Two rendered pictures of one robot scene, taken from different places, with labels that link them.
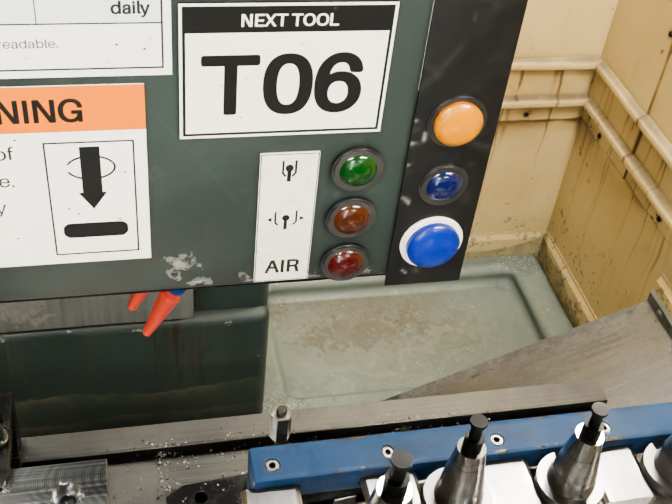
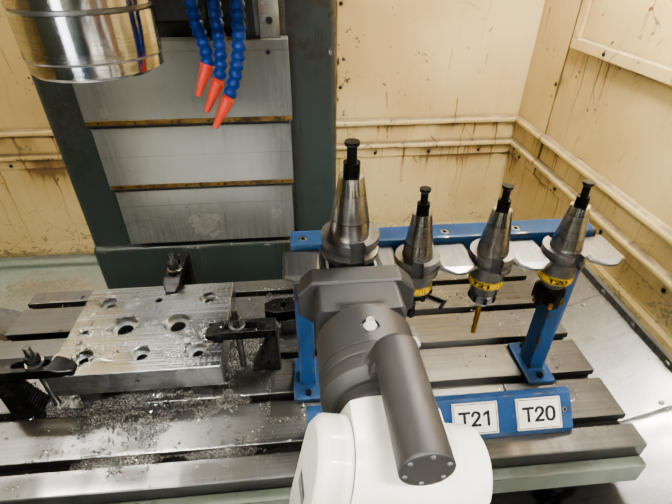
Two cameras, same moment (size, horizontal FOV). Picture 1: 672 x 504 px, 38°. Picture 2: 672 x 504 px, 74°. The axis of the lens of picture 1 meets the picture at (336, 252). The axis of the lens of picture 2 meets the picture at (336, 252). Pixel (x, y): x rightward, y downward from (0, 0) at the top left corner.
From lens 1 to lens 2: 38 cm
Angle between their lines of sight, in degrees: 11
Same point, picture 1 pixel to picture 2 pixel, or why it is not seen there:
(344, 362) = not seen: hidden behind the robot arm
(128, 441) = (252, 287)
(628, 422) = (532, 226)
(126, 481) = (248, 304)
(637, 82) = (538, 119)
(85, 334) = (240, 245)
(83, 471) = (219, 287)
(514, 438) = (456, 231)
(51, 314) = (220, 230)
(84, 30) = not seen: outside the picture
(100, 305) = (245, 226)
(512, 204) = (473, 203)
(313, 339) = not seen: hidden behind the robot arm
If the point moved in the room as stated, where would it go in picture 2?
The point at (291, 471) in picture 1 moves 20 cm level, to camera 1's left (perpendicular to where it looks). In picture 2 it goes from (313, 241) to (188, 226)
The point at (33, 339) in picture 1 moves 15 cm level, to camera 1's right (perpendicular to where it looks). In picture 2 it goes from (213, 247) to (263, 253)
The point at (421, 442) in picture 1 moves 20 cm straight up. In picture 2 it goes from (396, 231) to (409, 97)
